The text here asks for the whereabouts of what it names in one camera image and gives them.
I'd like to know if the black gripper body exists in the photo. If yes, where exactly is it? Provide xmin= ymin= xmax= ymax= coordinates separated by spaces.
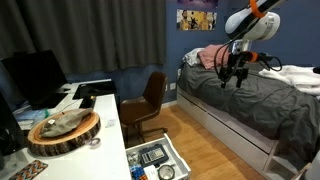
xmin=228 ymin=51 xmax=254 ymax=73

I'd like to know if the open white drawer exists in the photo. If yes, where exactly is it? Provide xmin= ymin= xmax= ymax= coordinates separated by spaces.
xmin=125 ymin=133 xmax=192 ymax=180

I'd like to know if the grey tape roll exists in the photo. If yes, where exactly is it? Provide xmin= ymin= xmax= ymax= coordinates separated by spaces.
xmin=157 ymin=164 xmax=176 ymax=180

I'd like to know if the pink pillow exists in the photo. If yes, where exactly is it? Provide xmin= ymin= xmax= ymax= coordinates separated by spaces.
xmin=197 ymin=44 xmax=234 ymax=70

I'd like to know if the bed with grey duvet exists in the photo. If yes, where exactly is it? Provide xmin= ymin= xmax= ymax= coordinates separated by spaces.
xmin=178 ymin=61 xmax=320 ymax=164

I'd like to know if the white pillow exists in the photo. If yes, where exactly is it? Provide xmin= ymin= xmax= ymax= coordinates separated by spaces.
xmin=182 ymin=47 xmax=205 ymax=67

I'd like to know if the white fluffy blanket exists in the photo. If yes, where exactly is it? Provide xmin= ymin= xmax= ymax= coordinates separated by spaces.
xmin=259 ymin=64 xmax=320 ymax=96

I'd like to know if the basketball players poster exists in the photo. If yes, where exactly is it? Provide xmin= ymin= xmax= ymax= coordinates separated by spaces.
xmin=176 ymin=9 xmax=218 ymax=32

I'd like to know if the purple poster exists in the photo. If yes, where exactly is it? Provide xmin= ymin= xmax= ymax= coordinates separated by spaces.
xmin=177 ymin=0 xmax=219 ymax=9

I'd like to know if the brown leather swivel chair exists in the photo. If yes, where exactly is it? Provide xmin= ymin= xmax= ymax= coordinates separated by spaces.
xmin=119 ymin=70 xmax=169 ymax=145

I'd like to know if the dark blue calculator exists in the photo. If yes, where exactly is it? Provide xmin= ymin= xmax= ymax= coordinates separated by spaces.
xmin=138 ymin=143 xmax=169 ymax=168

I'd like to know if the white notepad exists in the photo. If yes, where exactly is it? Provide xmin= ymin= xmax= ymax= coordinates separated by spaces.
xmin=143 ymin=164 xmax=160 ymax=180

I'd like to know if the small clear glass jar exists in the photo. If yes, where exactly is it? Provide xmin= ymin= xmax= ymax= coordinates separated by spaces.
xmin=127 ymin=151 xmax=140 ymax=166

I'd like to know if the small white card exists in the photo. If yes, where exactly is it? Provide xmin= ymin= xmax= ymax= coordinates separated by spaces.
xmin=105 ymin=118 xmax=117 ymax=129

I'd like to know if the large blue puzzle cube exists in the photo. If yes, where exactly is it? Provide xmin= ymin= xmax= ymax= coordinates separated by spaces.
xmin=130 ymin=164 xmax=146 ymax=180

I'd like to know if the black desk pad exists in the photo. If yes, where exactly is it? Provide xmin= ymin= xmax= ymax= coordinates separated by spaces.
xmin=72 ymin=81 xmax=118 ymax=100

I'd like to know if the wide dark grey curtain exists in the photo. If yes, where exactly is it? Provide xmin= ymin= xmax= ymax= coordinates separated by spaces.
xmin=0 ymin=0 xmax=168 ymax=75

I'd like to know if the black phone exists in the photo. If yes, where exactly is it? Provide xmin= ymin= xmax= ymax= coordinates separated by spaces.
xmin=79 ymin=95 xmax=97 ymax=109

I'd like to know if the white desk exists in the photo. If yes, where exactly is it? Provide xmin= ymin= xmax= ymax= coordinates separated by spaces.
xmin=0 ymin=78 xmax=133 ymax=180

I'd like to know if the beige cloth cap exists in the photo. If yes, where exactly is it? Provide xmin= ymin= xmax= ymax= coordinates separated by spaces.
xmin=39 ymin=108 xmax=94 ymax=138

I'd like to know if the round wood slab with bark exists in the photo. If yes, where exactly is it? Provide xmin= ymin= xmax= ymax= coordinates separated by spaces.
xmin=27 ymin=109 xmax=102 ymax=157

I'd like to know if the black computer monitor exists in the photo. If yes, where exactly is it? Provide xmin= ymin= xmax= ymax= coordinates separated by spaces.
xmin=1 ymin=49 xmax=69 ymax=110

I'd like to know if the clear plastic bag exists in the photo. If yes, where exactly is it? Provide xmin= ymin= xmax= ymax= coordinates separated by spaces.
xmin=14 ymin=108 xmax=51 ymax=131

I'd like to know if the zigzag patterned coaster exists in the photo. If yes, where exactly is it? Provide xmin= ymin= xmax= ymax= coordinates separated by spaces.
xmin=8 ymin=159 xmax=49 ymax=180

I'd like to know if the white bed frame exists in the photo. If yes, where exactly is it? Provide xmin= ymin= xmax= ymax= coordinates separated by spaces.
xmin=176 ymin=86 xmax=301 ymax=180

